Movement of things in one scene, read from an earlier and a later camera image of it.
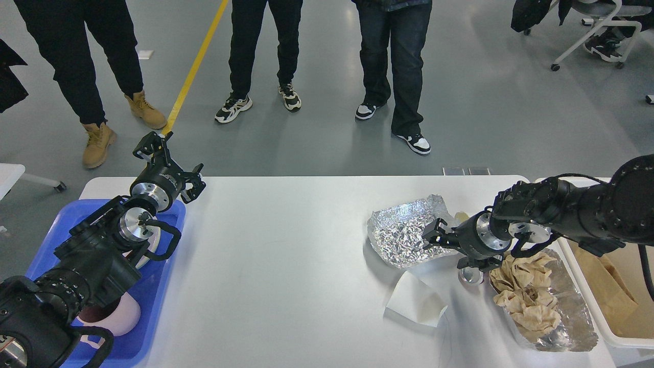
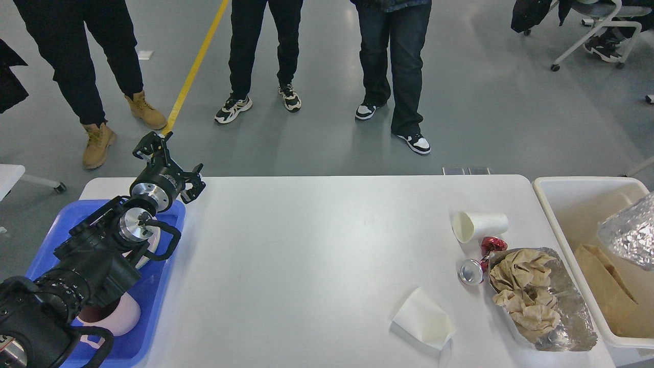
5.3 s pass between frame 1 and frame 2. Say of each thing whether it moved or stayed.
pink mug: stayed
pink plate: stayed
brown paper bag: stayed
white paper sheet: moved
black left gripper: stayed
